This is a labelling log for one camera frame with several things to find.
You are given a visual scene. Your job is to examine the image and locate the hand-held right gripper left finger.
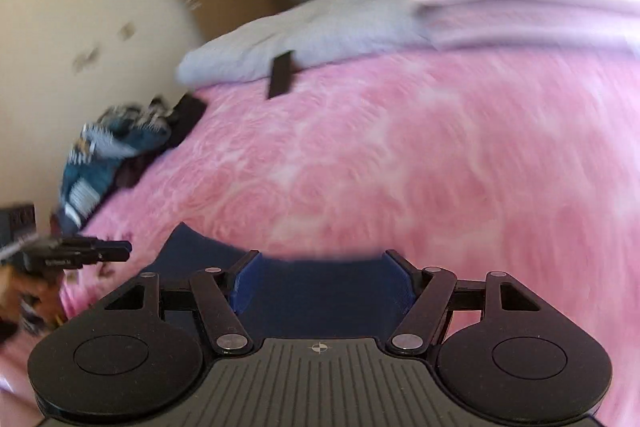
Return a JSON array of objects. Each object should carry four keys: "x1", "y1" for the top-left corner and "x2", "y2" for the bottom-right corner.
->
[{"x1": 102, "y1": 251, "x2": 263, "y2": 356}]

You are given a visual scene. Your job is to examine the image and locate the white striped pillow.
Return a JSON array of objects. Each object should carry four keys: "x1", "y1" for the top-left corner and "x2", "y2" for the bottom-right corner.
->
[{"x1": 175, "y1": 0, "x2": 437, "y2": 88}]

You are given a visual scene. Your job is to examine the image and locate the blue sleeveless garment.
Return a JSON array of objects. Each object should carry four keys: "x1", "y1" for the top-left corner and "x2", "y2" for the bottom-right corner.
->
[{"x1": 135, "y1": 223, "x2": 422, "y2": 344}]

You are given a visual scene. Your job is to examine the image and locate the black smartphone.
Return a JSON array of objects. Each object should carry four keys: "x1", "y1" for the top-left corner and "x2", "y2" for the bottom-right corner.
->
[{"x1": 266, "y1": 50, "x2": 296, "y2": 100}]

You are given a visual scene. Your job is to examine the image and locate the maroon garment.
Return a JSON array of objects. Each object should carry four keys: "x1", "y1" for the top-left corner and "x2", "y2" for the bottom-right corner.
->
[{"x1": 116, "y1": 153, "x2": 153, "y2": 190}]

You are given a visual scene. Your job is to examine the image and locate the navy thin-striped shirt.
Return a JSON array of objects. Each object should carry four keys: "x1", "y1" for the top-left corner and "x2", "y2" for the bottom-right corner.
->
[{"x1": 82, "y1": 103, "x2": 174, "y2": 146}]

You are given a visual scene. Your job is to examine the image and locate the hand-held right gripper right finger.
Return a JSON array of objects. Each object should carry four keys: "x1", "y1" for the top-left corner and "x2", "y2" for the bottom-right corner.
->
[{"x1": 382, "y1": 249, "x2": 544, "y2": 354}]

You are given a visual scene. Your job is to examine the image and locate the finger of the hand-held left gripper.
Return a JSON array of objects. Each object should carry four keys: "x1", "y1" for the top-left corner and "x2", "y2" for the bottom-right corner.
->
[{"x1": 80, "y1": 238, "x2": 133, "y2": 264}]

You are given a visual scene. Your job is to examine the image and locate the pink floral bed blanket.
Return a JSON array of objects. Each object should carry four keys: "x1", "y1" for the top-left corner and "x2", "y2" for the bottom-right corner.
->
[{"x1": 0, "y1": 42, "x2": 640, "y2": 427}]

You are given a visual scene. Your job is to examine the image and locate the dark teal white-striped garment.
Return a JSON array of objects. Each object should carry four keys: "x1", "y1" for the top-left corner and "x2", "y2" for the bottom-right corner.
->
[{"x1": 58, "y1": 127, "x2": 169, "y2": 229}]

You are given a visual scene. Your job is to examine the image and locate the person's left hand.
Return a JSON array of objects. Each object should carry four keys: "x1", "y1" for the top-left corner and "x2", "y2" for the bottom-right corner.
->
[{"x1": 0, "y1": 263, "x2": 65, "y2": 325}]

